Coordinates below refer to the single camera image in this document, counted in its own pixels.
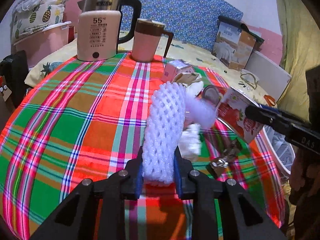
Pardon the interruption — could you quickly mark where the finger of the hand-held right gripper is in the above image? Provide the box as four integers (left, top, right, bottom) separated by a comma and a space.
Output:
259, 104, 310, 125
245, 104, 293, 137

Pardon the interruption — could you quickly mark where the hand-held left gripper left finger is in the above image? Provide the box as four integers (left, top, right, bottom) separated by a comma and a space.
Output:
30, 146, 144, 240

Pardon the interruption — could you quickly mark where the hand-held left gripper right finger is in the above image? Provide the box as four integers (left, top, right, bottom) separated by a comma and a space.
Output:
174, 147, 288, 240

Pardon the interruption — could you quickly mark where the red drink carton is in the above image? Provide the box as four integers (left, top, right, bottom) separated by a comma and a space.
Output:
216, 86, 264, 144

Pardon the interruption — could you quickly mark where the white round bin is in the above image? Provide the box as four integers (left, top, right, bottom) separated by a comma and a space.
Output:
260, 124, 297, 178

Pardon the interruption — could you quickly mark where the white paper cup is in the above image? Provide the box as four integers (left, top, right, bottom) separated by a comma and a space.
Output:
179, 124, 202, 162

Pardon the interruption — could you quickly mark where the shiny plastic wrapper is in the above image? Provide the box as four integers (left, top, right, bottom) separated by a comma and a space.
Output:
209, 134, 242, 174

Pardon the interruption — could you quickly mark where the white foam fruit net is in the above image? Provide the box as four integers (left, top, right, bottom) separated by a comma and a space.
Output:
141, 82, 187, 187

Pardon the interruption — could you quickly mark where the metal can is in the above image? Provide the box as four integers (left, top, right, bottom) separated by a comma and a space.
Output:
200, 85, 225, 108

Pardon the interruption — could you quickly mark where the person's right hand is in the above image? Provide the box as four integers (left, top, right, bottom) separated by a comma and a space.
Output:
290, 150, 320, 205

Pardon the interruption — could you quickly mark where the white board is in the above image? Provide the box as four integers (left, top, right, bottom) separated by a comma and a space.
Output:
244, 51, 292, 100

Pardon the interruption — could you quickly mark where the printed cardboard box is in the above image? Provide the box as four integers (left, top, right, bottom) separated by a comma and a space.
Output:
212, 15, 265, 71

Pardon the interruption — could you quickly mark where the plaid tablecloth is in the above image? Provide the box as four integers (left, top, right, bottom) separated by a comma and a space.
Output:
0, 50, 288, 240

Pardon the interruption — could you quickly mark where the yellow green curtain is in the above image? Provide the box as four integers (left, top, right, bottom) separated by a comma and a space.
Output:
274, 0, 320, 110

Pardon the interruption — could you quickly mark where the crumpled beige paper wrapper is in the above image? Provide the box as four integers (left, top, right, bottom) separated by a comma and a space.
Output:
171, 72, 204, 98

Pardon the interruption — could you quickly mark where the yellow pineapple bed sheet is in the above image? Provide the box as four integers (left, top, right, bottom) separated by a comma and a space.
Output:
24, 30, 293, 105

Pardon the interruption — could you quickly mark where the small pink carton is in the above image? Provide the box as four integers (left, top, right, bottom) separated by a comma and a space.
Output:
163, 59, 194, 82

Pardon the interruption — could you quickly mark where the pink mug with brown lid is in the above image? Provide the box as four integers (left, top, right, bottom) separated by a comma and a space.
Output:
131, 18, 174, 62

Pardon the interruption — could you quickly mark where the blue floral headboard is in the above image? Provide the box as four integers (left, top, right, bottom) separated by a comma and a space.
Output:
87, 0, 244, 50

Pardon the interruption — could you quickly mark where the beige steel electric kettle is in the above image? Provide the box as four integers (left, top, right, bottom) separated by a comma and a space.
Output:
76, 0, 142, 62

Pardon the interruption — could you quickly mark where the pink storage bin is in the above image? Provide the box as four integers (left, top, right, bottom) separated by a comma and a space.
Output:
14, 21, 75, 68

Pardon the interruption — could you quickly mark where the black bag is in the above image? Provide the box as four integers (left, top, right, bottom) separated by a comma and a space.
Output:
0, 50, 29, 115

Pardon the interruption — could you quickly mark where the pineapple print quilt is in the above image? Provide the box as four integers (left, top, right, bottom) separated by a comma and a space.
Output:
10, 0, 78, 43

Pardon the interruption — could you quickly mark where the olive strap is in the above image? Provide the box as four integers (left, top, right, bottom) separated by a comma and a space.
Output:
240, 70, 259, 90

